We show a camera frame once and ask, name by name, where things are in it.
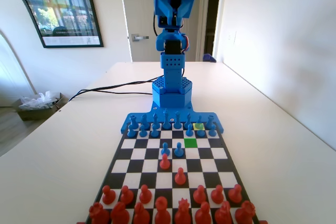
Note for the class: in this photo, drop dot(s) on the blue knight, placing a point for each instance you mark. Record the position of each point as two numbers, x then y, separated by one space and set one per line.
200 123
144 121

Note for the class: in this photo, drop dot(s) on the row of blue chess pieces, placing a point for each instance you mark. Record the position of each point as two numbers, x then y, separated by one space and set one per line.
124 128

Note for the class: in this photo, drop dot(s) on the blue king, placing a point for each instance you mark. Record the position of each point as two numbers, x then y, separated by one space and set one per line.
166 120

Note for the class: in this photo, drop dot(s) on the blue queen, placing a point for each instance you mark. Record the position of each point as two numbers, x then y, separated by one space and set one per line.
177 121

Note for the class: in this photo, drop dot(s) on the blue bishop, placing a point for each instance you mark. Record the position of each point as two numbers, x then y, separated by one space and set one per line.
156 121
188 119

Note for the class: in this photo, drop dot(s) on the blue pawn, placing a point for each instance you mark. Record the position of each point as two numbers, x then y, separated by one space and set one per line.
200 133
178 150
165 149
130 132
212 131
154 132
142 131
189 131

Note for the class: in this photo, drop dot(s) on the blue rook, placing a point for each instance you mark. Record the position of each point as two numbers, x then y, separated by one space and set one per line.
209 121
133 122

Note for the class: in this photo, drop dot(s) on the blue plastic part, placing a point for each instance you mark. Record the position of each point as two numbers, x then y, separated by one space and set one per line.
209 58

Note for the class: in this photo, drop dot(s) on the red pawn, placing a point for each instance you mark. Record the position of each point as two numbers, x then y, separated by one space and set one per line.
108 195
145 195
217 195
200 194
180 177
164 163
235 194
126 195

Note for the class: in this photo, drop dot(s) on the black and white chessboard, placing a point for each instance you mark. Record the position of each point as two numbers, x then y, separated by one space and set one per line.
207 165

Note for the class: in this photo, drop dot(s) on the white door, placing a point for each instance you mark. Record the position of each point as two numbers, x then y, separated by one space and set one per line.
139 3

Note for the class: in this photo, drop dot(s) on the red king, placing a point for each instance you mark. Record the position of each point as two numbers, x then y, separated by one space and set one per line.
162 211

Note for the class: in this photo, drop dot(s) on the red queen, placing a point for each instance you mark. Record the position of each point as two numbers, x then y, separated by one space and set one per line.
183 213

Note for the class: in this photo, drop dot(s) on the red bishop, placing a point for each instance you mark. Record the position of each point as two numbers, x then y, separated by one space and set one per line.
202 214
141 214

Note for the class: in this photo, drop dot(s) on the red knight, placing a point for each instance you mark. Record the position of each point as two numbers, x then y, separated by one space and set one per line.
119 214
223 214

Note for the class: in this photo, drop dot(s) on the clear plastic wrap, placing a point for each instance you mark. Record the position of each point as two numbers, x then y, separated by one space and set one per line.
39 100

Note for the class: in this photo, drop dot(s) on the framed poster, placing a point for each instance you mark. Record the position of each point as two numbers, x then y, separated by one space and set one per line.
68 11

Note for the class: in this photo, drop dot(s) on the red rook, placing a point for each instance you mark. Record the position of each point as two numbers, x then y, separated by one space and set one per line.
245 213
98 214

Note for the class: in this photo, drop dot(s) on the cardboard box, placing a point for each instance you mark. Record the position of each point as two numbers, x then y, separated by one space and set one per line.
31 115

